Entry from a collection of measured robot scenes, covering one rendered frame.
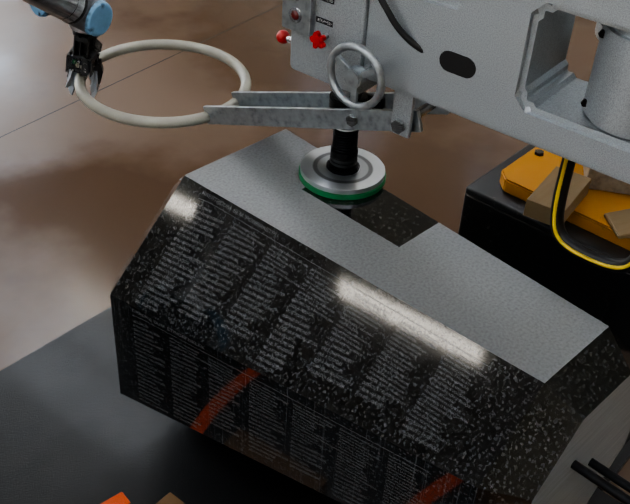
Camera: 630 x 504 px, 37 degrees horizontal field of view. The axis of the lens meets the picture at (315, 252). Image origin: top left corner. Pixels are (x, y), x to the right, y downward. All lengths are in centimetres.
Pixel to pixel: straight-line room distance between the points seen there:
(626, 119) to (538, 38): 22
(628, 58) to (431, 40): 40
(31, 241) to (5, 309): 38
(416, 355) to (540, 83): 60
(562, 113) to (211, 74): 305
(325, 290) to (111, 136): 231
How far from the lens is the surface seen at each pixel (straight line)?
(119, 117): 253
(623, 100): 179
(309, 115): 227
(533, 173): 264
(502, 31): 185
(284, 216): 221
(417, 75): 199
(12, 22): 537
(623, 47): 176
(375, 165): 237
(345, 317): 204
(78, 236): 363
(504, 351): 192
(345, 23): 204
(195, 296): 224
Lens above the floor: 214
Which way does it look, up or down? 37 degrees down
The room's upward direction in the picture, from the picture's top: 4 degrees clockwise
